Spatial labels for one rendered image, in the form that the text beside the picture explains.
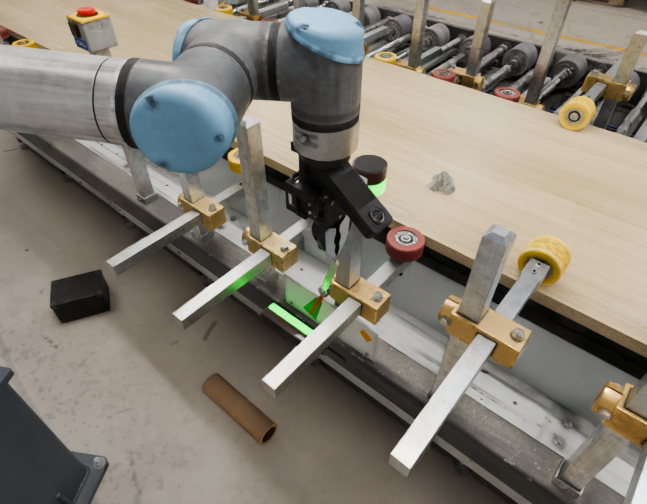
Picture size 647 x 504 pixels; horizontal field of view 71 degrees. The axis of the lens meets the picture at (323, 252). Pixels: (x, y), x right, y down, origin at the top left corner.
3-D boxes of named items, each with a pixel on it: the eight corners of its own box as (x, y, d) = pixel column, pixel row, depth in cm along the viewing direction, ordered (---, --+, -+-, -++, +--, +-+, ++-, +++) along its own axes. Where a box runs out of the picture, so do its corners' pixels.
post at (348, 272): (344, 354, 106) (354, 184, 73) (333, 346, 108) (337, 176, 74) (354, 345, 108) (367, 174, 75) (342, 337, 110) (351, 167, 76)
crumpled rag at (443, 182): (451, 197, 106) (453, 189, 105) (423, 189, 109) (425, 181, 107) (462, 178, 112) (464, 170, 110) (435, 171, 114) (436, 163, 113)
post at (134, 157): (146, 205, 137) (94, 51, 106) (136, 199, 139) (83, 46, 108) (158, 198, 139) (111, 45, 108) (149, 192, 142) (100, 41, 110)
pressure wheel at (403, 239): (405, 292, 99) (412, 254, 91) (375, 275, 103) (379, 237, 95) (424, 272, 104) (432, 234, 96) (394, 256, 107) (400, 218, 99)
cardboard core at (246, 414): (259, 438, 149) (200, 384, 163) (261, 448, 154) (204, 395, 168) (276, 420, 153) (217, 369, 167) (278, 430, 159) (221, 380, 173)
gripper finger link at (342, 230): (322, 237, 82) (322, 196, 75) (348, 252, 79) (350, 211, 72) (310, 247, 80) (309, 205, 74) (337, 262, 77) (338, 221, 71)
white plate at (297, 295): (373, 363, 97) (377, 335, 91) (285, 302, 110) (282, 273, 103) (375, 361, 98) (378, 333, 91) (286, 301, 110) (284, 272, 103)
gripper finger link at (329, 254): (309, 247, 80) (309, 205, 73) (336, 262, 77) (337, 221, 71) (297, 256, 78) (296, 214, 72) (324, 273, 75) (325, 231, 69)
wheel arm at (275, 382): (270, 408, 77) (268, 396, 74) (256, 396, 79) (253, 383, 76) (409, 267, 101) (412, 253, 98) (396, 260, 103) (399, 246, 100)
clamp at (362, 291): (374, 326, 90) (376, 309, 86) (322, 292, 96) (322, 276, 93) (390, 309, 93) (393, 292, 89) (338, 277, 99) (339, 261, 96)
